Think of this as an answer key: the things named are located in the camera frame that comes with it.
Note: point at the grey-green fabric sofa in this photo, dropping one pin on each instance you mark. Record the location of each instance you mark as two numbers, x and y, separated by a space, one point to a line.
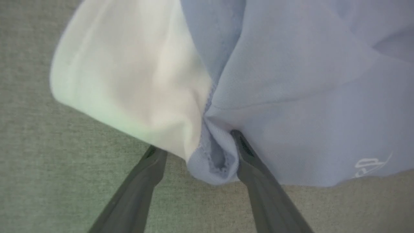
38 161

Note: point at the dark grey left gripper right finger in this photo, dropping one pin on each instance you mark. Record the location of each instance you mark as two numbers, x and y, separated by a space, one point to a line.
268 194

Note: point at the light blue and white garment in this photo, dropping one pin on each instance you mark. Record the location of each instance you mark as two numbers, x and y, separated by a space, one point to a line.
275 81

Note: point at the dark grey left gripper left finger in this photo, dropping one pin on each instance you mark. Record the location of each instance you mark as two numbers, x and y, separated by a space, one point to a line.
136 194

